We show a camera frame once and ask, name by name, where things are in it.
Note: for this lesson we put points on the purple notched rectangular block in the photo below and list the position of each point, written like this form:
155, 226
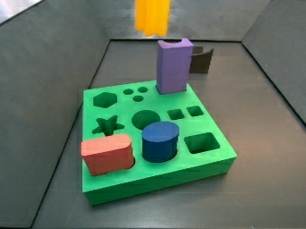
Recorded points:
172, 65

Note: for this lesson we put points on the black curved block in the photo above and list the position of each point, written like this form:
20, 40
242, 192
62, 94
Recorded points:
201, 60

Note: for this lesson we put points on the red rounded block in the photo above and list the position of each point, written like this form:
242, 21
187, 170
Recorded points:
107, 154

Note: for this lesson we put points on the blue cylinder block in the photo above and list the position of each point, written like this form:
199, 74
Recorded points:
159, 139

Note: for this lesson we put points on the green shape sorter board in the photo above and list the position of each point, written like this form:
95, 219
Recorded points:
122, 110

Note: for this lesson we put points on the yellow star prism block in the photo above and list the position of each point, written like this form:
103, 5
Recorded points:
151, 16

